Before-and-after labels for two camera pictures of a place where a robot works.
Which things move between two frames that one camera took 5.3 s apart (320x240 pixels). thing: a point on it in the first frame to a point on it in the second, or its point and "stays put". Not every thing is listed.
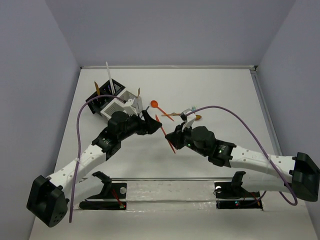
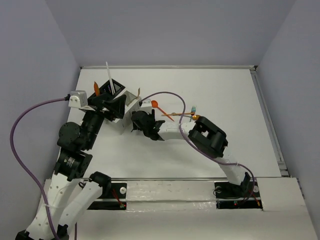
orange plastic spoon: x=154 y=103 stays put
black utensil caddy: x=97 y=105 stays put
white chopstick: x=111 y=83 stays put
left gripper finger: x=148 y=119 to x=117 y=105
